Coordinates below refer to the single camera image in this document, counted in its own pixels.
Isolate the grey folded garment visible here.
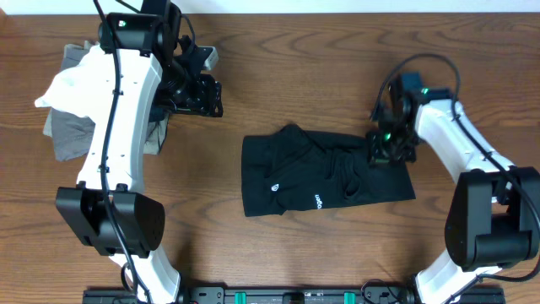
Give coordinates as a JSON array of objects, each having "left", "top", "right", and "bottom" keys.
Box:
[{"left": 51, "top": 109, "right": 95, "bottom": 161}]

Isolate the black t-shirt with logo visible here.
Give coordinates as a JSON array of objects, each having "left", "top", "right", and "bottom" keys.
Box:
[{"left": 241, "top": 124, "right": 416, "bottom": 217}]

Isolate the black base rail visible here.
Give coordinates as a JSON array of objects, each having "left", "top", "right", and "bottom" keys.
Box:
[{"left": 82, "top": 285, "right": 506, "bottom": 304}]

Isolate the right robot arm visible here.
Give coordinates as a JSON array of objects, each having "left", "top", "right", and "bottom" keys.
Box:
[{"left": 367, "top": 72, "right": 539, "bottom": 303}]

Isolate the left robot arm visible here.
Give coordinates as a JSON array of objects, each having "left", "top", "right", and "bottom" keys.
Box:
[{"left": 56, "top": 1, "right": 223, "bottom": 303}]

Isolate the olive folded garment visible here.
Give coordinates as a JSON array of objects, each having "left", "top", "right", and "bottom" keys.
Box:
[{"left": 43, "top": 41, "right": 169, "bottom": 155}]

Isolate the black folded garment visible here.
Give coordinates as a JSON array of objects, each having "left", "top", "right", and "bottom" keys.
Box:
[{"left": 148, "top": 105, "right": 169, "bottom": 122}]

